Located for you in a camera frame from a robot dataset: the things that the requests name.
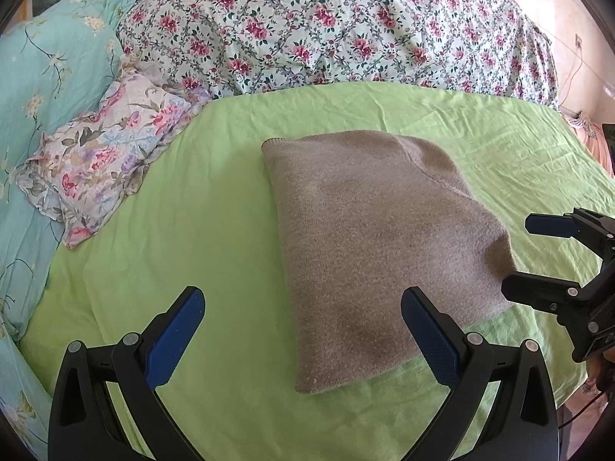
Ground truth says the white red floral quilt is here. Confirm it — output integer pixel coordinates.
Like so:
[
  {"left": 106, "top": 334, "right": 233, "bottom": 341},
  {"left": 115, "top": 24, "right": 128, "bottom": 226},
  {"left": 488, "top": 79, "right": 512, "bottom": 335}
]
[{"left": 115, "top": 0, "right": 560, "bottom": 109}]

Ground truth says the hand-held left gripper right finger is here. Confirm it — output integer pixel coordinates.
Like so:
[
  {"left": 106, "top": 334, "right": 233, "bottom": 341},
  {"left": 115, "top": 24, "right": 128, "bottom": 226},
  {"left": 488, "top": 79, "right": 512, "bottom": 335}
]
[{"left": 400, "top": 287, "right": 560, "bottom": 461}]

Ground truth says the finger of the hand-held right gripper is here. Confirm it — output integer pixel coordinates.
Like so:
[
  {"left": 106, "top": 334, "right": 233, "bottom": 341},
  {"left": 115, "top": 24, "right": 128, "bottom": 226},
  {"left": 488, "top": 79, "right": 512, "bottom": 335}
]
[
  {"left": 500, "top": 271, "right": 591, "bottom": 321},
  {"left": 525, "top": 208, "right": 615, "bottom": 262}
]

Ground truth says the beige knitted garment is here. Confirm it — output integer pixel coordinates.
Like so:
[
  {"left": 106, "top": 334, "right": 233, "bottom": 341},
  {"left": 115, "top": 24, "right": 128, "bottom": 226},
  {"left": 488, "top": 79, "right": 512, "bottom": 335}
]
[{"left": 261, "top": 129, "right": 517, "bottom": 395}]

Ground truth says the pink cloth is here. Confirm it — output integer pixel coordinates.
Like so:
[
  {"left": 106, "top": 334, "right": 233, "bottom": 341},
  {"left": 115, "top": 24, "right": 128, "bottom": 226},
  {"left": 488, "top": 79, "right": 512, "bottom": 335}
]
[{"left": 562, "top": 111, "right": 615, "bottom": 176}]

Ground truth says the green bed sheet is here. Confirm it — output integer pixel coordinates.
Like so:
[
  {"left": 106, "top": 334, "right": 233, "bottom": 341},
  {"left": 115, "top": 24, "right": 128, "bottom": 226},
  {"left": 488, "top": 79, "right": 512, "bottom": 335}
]
[{"left": 22, "top": 81, "right": 615, "bottom": 461}]

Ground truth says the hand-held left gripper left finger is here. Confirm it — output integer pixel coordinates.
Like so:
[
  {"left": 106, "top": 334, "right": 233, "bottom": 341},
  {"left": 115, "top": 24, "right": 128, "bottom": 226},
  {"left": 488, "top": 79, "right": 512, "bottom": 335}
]
[{"left": 48, "top": 285, "right": 207, "bottom": 461}]

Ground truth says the teal floral blanket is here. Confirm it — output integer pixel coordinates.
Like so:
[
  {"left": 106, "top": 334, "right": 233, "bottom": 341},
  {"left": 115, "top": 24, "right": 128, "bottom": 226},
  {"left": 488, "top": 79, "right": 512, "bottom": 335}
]
[{"left": 0, "top": 0, "right": 150, "bottom": 447}]

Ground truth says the person's right hand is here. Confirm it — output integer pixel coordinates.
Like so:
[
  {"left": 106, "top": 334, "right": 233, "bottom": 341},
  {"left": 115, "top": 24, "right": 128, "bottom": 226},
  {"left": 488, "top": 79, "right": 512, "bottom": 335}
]
[{"left": 585, "top": 346, "right": 615, "bottom": 395}]

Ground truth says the pastel floral pillow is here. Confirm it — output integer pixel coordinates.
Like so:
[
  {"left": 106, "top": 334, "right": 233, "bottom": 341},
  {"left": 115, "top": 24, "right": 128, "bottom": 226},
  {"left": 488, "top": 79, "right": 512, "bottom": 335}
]
[{"left": 14, "top": 70, "right": 212, "bottom": 250}]

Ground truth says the white cable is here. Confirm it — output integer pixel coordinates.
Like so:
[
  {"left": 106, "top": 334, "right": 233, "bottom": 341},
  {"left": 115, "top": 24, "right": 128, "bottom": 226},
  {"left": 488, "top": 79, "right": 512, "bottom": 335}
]
[{"left": 560, "top": 48, "right": 615, "bottom": 106}]

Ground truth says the black cable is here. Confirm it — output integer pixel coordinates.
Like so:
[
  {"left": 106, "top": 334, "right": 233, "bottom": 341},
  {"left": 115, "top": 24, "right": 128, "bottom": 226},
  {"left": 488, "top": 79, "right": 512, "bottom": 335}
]
[{"left": 557, "top": 386, "right": 608, "bottom": 428}]

